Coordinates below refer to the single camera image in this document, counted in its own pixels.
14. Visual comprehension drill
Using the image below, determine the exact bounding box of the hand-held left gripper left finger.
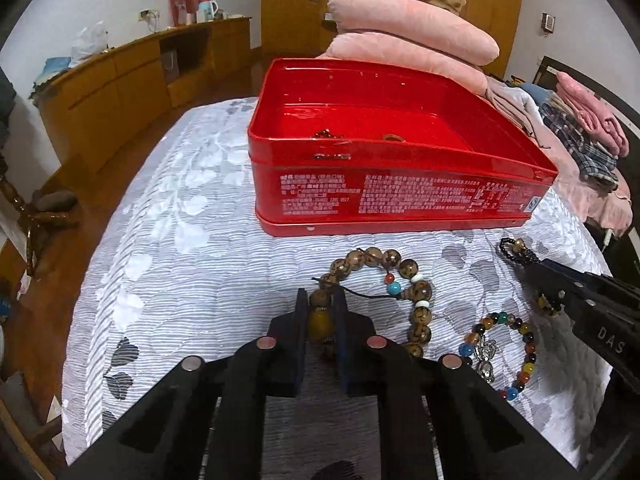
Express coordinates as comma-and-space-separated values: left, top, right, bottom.
60, 287, 311, 480

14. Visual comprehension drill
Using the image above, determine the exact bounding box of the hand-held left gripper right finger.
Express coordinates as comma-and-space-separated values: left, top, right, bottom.
332, 290, 582, 480

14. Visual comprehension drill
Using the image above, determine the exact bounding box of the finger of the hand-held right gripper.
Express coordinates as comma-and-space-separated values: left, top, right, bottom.
525, 264, 584, 312
542, 258, 617, 287

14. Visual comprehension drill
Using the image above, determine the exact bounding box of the black bead bracelet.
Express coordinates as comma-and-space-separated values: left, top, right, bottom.
498, 236, 564, 317

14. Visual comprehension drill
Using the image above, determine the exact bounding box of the large brown bead bracelet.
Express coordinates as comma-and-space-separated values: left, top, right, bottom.
310, 246, 435, 360

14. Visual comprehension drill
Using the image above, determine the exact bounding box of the red tin box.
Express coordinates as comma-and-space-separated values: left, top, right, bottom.
247, 57, 560, 237

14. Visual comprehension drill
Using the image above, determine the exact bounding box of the folded clothes pile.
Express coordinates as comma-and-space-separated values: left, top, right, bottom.
482, 74, 634, 234

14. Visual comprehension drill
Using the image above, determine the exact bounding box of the grey leaf patterned bedspread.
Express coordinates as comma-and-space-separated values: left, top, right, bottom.
61, 97, 617, 480

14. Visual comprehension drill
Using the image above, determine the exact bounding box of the pink folded blanket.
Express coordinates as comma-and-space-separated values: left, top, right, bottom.
555, 70, 631, 157

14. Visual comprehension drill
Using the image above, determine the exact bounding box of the dark wooden headboard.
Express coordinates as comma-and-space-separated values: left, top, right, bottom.
532, 55, 640, 142

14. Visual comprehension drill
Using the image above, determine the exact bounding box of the beige cloth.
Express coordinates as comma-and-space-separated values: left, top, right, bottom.
482, 74, 544, 147

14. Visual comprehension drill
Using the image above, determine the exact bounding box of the pink folded quilt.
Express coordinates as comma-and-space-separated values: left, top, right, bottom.
327, 0, 501, 66
319, 33, 489, 96

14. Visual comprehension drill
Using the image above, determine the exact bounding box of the wooden chair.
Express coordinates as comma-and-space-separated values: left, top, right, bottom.
0, 370, 66, 480

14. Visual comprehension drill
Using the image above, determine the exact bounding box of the wooden coat rack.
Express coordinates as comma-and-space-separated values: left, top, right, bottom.
0, 156, 82, 277

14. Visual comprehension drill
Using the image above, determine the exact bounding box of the grey paper bag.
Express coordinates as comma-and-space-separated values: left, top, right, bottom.
162, 49, 181, 84

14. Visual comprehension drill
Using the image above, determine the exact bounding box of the wooden sideboard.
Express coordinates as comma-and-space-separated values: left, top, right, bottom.
32, 16, 254, 174

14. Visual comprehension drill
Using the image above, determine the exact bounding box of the white plastic bag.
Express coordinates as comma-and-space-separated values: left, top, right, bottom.
69, 20, 110, 67

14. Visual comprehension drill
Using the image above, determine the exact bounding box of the blue cloth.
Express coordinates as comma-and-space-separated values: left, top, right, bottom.
32, 56, 71, 89

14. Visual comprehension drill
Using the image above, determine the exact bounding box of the dark coat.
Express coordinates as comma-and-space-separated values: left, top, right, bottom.
0, 67, 19, 157

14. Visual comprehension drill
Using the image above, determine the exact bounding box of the multicoloured bead bracelet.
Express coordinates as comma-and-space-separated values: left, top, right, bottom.
458, 311, 541, 404

